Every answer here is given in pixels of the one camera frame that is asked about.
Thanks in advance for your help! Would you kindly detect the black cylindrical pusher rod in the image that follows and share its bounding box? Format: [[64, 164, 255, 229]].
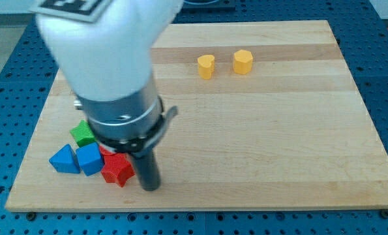
[[130, 151, 161, 191]]

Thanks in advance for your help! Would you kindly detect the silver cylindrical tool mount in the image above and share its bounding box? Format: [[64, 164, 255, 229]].
[[74, 76, 178, 158]]

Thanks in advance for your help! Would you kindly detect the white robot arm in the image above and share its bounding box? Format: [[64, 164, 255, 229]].
[[31, 0, 183, 191]]

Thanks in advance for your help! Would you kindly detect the yellow heart block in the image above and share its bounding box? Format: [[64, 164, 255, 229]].
[[197, 54, 215, 80]]

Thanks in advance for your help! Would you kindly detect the red star block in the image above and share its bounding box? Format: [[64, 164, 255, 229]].
[[101, 153, 135, 187]]

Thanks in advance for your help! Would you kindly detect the red block behind rod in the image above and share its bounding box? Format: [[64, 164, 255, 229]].
[[98, 146, 115, 156]]

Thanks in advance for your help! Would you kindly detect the green star block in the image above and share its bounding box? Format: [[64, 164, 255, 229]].
[[69, 120, 96, 147]]

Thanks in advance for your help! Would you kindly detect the blue cube block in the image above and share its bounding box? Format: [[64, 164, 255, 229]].
[[76, 142, 104, 176]]

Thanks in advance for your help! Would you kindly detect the blue triangle block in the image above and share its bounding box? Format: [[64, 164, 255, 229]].
[[49, 144, 80, 174]]

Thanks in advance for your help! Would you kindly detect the black white fiducial tag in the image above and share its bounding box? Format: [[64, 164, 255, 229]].
[[29, 0, 112, 23]]

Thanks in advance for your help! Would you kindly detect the yellow hexagon block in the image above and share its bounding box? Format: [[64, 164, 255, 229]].
[[233, 50, 254, 75]]

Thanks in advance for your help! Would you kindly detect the wooden board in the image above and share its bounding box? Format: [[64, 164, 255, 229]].
[[5, 20, 388, 212]]

